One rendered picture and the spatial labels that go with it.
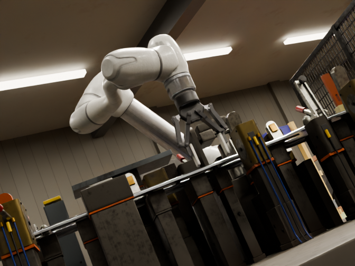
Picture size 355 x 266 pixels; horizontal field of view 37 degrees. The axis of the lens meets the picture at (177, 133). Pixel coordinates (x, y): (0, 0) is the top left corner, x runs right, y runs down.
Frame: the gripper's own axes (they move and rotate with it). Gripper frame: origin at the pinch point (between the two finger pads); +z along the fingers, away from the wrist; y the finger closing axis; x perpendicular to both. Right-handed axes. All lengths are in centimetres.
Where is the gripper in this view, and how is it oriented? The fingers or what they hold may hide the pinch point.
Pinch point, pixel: (210, 153)
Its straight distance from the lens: 161.4
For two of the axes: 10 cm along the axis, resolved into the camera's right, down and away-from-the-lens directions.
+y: -9.1, 3.3, -2.4
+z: 3.9, 8.8, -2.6
